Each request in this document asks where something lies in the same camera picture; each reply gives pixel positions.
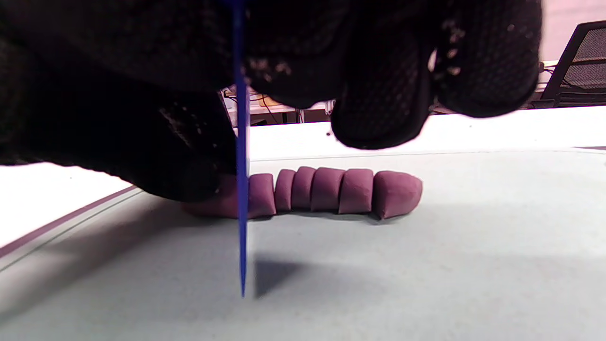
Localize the person's left hand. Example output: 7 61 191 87
0 40 237 202

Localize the person's right hand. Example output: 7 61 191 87
0 0 544 150

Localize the blue plastic scraper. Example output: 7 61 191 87
232 0 251 298

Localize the row of purple plasticine flakes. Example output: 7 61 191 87
248 166 423 220

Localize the black mesh office chair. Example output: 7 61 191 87
529 20 606 109

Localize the green cutting board grey rim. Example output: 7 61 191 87
0 148 606 341

